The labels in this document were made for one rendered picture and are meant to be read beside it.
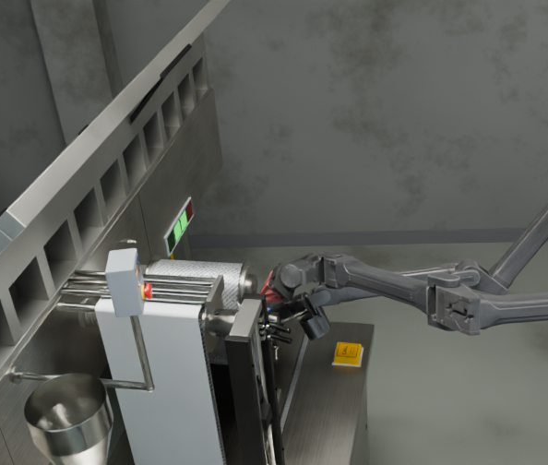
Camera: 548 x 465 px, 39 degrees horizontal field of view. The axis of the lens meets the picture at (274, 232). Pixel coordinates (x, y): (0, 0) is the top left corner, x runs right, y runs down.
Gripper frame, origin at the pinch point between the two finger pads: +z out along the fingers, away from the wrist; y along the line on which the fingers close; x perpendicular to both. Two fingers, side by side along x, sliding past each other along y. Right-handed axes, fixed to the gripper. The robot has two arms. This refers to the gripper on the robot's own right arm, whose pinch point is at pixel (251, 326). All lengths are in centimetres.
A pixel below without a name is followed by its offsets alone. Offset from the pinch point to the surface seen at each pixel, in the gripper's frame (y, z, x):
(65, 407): -73, -8, 40
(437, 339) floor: 129, 12, -117
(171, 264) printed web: -6.2, 3.2, 29.7
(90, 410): -72, -12, 37
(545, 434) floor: 75, -26, -140
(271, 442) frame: -38.5, -10.7, -10.0
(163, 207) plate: 24.3, 14.8, 35.5
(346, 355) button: 7.6, -14.3, -25.5
